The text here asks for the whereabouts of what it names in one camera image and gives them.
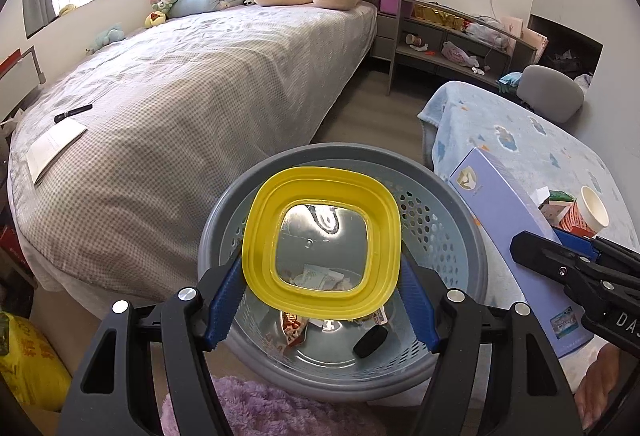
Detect black marker pen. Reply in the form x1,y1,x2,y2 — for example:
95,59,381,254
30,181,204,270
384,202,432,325
54,104,94,124

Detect grey chair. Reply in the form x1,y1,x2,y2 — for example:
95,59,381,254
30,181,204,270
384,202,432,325
516,64,585,125

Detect purple fluffy rug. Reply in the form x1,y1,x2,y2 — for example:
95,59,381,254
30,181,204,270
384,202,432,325
161,376,390,436

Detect yellow plastic bag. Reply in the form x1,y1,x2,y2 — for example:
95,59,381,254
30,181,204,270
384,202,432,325
0,312,72,412

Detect red paper cup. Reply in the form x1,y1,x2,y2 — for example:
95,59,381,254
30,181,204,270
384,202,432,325
557,186,610,237

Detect blue printed blanket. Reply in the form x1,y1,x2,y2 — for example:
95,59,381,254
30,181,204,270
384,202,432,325
417,80,638,367

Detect small blue plush toy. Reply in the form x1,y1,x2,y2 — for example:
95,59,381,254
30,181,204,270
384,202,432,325
89,24,126,54

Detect small green carton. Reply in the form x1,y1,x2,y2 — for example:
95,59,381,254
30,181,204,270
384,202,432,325
537,188,576,227

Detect blue perforated plastic bin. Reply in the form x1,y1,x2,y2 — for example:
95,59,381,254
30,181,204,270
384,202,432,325
197,143,488,403

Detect purple cardboard box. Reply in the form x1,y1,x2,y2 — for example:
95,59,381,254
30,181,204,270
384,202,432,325
447,147,595,359

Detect grey bed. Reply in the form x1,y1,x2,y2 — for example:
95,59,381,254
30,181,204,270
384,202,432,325
7,0,390,317

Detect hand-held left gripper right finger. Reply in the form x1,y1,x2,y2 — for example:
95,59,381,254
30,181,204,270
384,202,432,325
397,261,583,436

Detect grey desk shelf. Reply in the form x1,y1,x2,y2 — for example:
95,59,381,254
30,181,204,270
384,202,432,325
386,0,536,95

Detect colourful snack wrapper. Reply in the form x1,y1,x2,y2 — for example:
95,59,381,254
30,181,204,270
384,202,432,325
280,308,308,349

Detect pink plastic bag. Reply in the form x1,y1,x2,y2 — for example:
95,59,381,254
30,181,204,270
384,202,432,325
441,40,477,67

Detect white paper packet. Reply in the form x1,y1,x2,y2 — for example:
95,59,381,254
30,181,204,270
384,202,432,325
299,265,352,291

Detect teal cloth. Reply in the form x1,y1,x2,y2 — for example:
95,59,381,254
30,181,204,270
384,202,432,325
497,72,524,93

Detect grey nightstand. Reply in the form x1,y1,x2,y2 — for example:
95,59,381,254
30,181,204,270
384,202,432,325
372,10,399,61

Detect white paper booklet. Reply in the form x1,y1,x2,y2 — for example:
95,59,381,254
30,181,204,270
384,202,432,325
27,120,89,187

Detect person's right hand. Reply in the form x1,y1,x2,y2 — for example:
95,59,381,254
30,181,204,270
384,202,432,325
574,343,632,432

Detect pink gift bag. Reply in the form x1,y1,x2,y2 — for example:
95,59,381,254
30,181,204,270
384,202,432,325
500,14,549,59

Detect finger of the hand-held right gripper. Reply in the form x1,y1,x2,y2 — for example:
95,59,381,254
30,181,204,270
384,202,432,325
554,228,640,269
510,232,603,299

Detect gold foil packets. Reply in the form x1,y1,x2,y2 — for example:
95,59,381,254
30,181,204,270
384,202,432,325
412,2,469,29

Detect black foam piece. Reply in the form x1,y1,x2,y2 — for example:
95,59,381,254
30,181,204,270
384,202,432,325
353,326,389,359

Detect yellow plastic lid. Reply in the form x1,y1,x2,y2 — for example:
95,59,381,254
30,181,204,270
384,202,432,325
241,167,402,321

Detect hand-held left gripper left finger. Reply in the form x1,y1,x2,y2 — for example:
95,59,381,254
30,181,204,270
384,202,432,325
56,257,247,436

